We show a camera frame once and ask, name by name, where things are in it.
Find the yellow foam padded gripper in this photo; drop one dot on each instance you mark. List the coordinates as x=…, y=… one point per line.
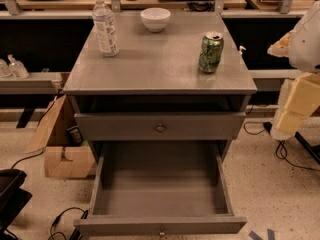
x=306, y=45

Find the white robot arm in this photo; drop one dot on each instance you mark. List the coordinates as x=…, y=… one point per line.
x=310, y=23

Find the grey top drawer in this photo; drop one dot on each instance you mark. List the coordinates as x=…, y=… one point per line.
x=160, y=126

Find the grey wooden drawer cabinet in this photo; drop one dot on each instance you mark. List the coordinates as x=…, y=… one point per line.
x=158, y=72

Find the black stand leg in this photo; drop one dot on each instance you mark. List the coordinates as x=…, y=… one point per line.
x=314, y=151

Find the white pump dispenser top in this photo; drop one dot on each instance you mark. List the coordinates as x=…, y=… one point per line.
x=242, y=49

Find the green soda can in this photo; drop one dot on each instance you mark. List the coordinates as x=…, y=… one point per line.
x=211, y=51

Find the white ceramic bowl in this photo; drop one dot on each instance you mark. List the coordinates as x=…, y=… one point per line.
x=155, y=19

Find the clear plastic water bottle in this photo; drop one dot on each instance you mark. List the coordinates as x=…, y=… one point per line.
x=104, y=23

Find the brown cardboard box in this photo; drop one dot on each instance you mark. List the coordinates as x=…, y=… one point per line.
x=62, y=157

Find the black chair base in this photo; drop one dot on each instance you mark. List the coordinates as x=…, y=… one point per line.
x=12, y=198

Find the black handheld device with cable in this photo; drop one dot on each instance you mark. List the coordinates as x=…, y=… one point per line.
x=62, y=227

